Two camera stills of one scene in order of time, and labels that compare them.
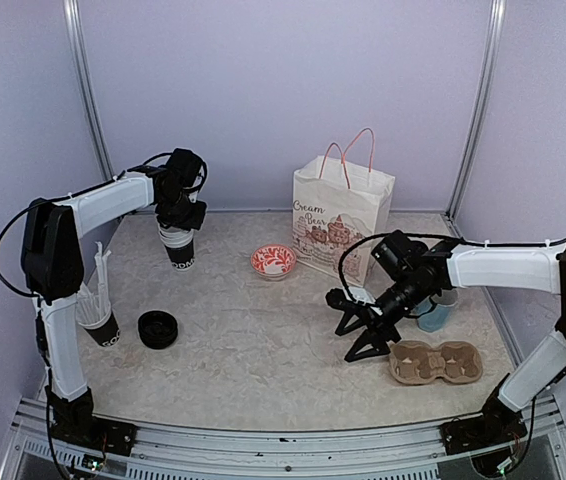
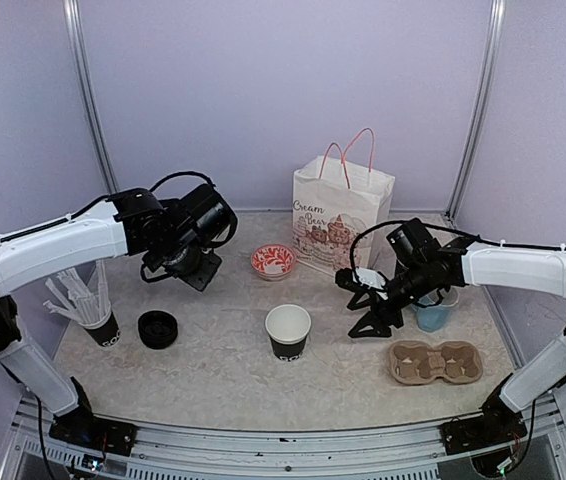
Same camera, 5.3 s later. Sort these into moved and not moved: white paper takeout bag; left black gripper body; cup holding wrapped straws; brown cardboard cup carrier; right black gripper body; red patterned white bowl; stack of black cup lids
Moved: left black gripper body
Not moved: white paper takeout bag; right black gripper body; stack of black cup lids; brown cardboard cup carrier; red patterned white bowl; cup holding wrapped straws
